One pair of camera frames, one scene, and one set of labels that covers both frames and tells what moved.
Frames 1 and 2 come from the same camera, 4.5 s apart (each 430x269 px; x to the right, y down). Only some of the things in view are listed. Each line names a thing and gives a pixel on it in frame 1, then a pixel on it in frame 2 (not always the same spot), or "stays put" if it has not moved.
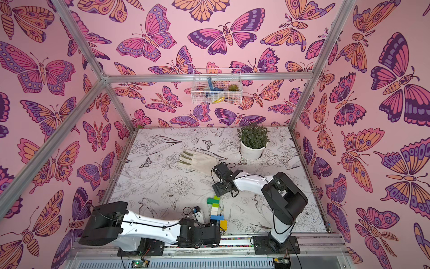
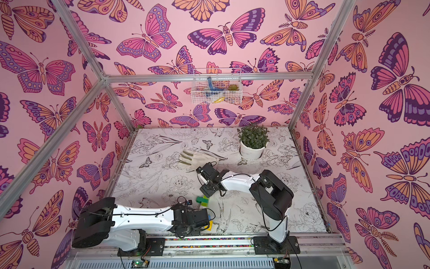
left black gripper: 211,226 -> 196,233
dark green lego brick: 210,200 -> 203,200
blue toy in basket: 211,86 stays put
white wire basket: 216,86 stays put
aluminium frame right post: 345,11 stays put
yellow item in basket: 219,100 stays put
